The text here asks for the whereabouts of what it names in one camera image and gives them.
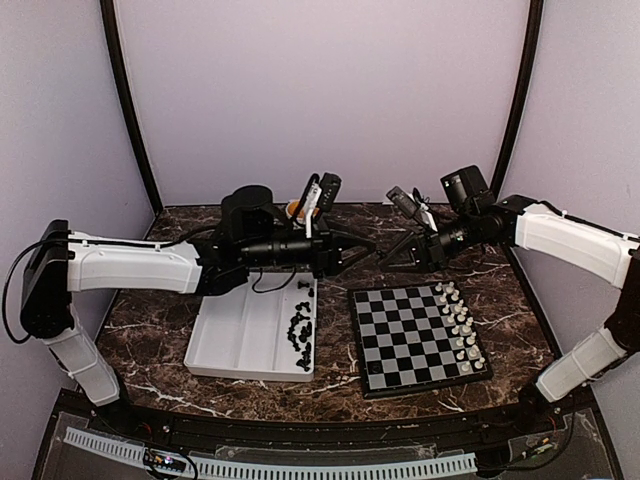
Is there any white plastic tray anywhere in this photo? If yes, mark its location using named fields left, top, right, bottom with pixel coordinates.
left=184, top=272, right=319, bottom=382

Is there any black white chess board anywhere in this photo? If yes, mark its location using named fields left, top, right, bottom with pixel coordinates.
left=347, top=282, right=493, bottom=399

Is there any black front rail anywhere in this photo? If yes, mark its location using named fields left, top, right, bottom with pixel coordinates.
left=54, top=387, right=601, bottom=454

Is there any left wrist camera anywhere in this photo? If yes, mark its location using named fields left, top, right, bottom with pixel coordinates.
left=292, top=172, right=342, bottom=239

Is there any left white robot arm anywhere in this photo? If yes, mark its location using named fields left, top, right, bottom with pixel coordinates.
left=17, top=183, right=375, bottom=436

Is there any yellow patterned mug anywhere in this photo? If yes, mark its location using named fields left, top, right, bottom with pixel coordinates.
left=285, top=200, right=305, bottom=221

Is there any right black frame post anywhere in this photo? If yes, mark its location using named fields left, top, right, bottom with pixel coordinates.
left=490, top=0, right=544, bottom=198

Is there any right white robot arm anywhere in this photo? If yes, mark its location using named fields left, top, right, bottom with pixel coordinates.
left=380, top=165, right=639, bottom=434

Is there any black chess pieces pile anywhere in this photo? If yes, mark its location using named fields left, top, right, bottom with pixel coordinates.
left=287, top=280, right=315, bottom=373

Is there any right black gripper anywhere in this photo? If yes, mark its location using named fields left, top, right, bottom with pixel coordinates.
left=378, top=209, right=480, bottom=273

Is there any left black frame post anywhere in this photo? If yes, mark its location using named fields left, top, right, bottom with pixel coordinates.
left=99, top=0, right=164, bottom=217

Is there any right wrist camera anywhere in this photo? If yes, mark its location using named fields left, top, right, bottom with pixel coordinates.
left=386, top=186, right=437, bottom=231

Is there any black frame post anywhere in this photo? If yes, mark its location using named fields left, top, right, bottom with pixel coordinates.
left=490, top=0, right=544, bottom=198
left=99, top=0, right=164, bottom=217

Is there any white slotted cable duct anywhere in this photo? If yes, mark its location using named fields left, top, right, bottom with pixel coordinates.
left=63, top=427, right=478, bottom=479

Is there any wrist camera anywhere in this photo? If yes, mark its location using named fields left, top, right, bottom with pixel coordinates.
left=292, top=172, right=342, bottom=239
left=386, top=186, right=437, bottom=231

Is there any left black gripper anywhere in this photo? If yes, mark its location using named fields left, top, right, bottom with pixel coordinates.
left=241, top=218, right=377, bottom=280

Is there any white chess piece row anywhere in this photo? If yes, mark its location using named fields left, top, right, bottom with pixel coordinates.
left=432, top=281, right=489, bottom=378

